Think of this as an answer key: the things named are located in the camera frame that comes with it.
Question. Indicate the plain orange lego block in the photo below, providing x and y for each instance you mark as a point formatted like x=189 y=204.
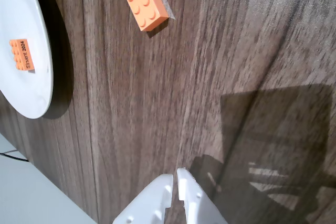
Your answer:
x=143 y=1

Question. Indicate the white round plate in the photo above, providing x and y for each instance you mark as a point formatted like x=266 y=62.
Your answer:
x=23 y=11

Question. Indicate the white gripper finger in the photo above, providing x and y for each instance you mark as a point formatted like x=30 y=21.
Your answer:
x=152 y=200
x=197 y=208

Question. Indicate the printed orange lego block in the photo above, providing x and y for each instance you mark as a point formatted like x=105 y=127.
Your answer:
x=22 y=54

